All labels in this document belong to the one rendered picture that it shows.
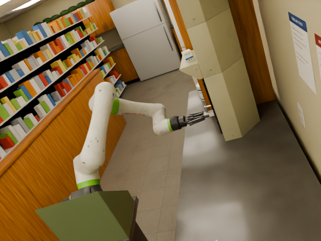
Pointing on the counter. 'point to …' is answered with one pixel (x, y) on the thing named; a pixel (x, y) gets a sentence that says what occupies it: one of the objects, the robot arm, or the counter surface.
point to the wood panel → (260, 64)
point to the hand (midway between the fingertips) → (209, 114)
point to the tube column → (200, 10)
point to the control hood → (191, 67)
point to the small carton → (187, 54)
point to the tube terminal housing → (225, 74)
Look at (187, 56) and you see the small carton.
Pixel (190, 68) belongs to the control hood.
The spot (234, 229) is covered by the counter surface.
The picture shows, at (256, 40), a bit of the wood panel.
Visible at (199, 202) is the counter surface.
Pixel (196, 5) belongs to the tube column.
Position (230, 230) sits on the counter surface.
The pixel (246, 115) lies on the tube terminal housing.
